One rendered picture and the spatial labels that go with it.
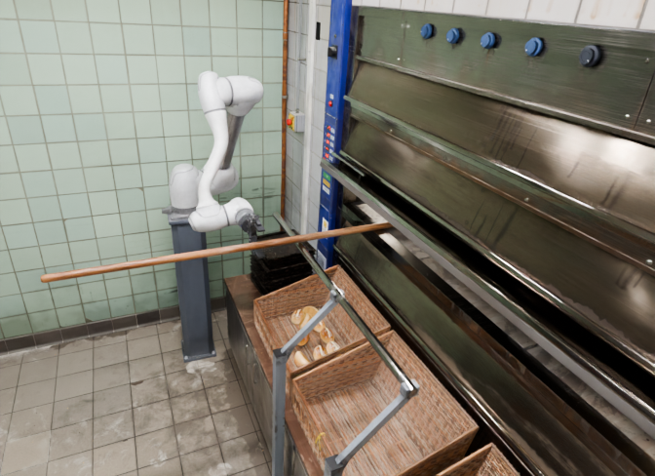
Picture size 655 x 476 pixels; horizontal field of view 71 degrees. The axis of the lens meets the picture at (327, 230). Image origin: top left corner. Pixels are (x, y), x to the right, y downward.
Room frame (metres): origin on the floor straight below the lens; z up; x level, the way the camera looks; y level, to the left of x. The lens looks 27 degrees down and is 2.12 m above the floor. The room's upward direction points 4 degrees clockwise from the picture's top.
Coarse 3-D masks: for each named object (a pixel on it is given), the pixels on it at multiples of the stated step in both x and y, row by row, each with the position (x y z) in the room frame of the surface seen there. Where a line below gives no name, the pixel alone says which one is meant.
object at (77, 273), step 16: (368, 224) 1.88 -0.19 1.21; (384, 224) 1.90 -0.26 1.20; (272, 240) 1.67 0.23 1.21; (288, 240) 1.70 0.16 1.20; (304, 240) 1.73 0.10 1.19; (176, 256) 1.51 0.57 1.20; (192, 256) 1.52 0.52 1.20; (208, 256) 1.55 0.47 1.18; (64, 272) 1.34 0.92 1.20; (80, 272) 1.36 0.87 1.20; (96, 272) 1.38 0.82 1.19
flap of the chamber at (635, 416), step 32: (384, 192) 1.82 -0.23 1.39; (416, 224) 1.50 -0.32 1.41; (480, 256) 1.34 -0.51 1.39; (480, 288) 1.08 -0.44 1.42; (512, 288) 1.13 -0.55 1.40; (512, 320) 0.96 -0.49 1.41; (544, 320) 0.97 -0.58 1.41; (608, 352) 0.88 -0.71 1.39; (640, 384) 0.77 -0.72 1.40; (640, 416) 0.66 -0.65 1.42
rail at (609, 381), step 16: (368, 192) 1.69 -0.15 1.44; (384, 208) 1.57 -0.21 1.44; (432, 240) 1.32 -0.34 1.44; (448, 256) 1.22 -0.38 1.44; (464, 272) 1.15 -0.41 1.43; (512, 304) 0.98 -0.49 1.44; (528, 320) 0.93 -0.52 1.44; (544, 336) 0.88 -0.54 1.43; (576, 352) 0.81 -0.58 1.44; (592, 368) 0.77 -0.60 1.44; (608, 384) 0.73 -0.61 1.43; (624, 400) 0.69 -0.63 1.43; (640, 400) 0.68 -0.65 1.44
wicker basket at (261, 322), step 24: (288, 288) 1.97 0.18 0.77; (312, 288) 2.03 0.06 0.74; (264, 312) 1.92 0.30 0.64; (336, 312) 1.95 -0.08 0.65; (360, 312) 1.80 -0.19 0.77; (264, 336) 1.75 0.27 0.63; (312, 336) 1.82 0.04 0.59; (336, 336) 1.84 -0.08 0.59; (360, 336) 1.73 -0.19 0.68; (288, 360) 1.64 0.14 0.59; (312, 360) 1.64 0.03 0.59; (288, 384) 1.44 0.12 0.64
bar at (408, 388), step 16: (304, 256) 1.64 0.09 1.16; (320, 272) 1.50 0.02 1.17; (336, 288) 1.40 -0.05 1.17; (336, 304) 1.37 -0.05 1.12; (320, 320) 1.34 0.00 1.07; (352, 320) 1.24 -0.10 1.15; (304, 336) 1.32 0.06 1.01; (368, 336) 1.15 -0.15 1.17; (288, 352) 1.29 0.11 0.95; (384, 352) 1.07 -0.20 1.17; (400, 368) 1.01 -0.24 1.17; (416, 384) 0.95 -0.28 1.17; (400, 400) 0.93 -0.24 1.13; (272, 416) 1.29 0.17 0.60; (384, 416) 0.91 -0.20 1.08; (272, 432) 1.29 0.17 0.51; (368, 432) 0.89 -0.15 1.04; (272, 448) 1.29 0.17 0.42; (352, 448) 0.87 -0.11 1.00; (272, 464) 1.29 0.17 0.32; (336, 464) 0.85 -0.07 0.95
